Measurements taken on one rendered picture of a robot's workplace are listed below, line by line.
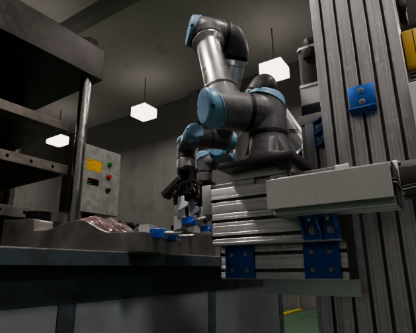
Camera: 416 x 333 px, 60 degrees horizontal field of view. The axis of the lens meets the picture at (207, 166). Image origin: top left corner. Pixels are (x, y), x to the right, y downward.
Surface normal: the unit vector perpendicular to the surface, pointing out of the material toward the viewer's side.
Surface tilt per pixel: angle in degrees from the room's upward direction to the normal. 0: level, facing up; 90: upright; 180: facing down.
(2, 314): 90
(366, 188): 90
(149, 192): 90
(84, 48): 90
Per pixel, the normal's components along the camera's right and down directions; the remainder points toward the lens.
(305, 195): -0.55, -0.22
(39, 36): 0.82, -0.16
